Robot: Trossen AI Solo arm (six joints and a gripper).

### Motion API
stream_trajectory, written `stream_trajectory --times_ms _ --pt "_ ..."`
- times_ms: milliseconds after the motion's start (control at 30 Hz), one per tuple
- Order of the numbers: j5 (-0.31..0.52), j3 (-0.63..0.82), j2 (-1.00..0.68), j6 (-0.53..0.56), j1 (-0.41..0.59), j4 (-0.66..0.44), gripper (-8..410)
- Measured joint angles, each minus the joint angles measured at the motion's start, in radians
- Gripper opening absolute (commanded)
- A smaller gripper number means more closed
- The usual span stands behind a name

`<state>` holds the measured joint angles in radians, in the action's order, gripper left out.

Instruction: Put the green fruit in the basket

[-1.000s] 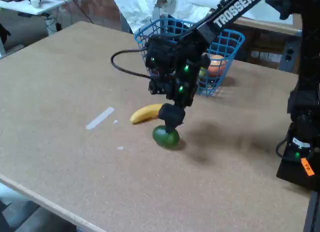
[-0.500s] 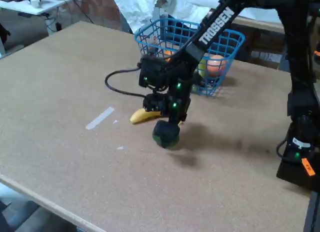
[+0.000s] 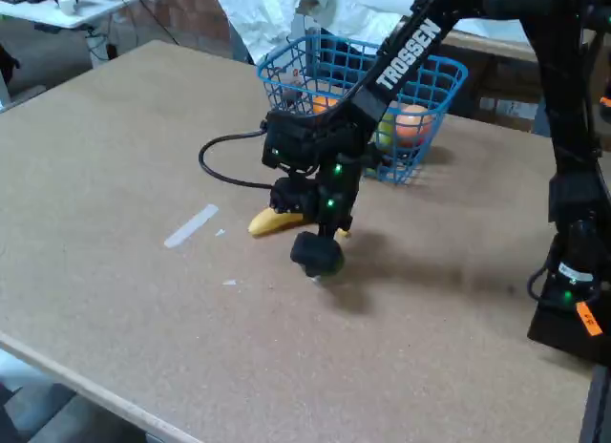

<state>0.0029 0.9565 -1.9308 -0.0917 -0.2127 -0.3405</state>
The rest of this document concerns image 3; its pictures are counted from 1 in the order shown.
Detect looped black camera cable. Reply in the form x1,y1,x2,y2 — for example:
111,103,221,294
199,132,276,190

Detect yellow toy banana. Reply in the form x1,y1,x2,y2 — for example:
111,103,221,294
247,207,352,239

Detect grey power outlet box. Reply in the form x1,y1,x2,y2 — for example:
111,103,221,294
532,96,551,137

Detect red-orange toy pomegranate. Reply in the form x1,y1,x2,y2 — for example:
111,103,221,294
394,104,434,148

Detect black base cable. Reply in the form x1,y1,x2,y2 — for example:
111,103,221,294
526,265,560,304

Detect white card with red print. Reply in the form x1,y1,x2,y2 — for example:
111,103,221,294
275,65,303,90

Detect green toy grapes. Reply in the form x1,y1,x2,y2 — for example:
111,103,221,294
375,112,398,154

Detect wooden workbench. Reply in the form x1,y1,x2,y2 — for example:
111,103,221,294
429,27,550,134

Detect orange toy fruit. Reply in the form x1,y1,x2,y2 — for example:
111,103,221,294
312,96,341,116

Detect blue wire basket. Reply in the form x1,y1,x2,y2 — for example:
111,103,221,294
256,34,470,186

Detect white desk leg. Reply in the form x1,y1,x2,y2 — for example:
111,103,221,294
84,25,110,70

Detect black table leg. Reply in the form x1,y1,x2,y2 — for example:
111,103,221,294
579,364,611,443

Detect small black camera box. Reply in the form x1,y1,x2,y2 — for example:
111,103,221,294
261,111,320,171

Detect long white tape strip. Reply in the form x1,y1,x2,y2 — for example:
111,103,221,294
163,203,220,249

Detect white desk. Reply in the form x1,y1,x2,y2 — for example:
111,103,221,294
0,0,163,32

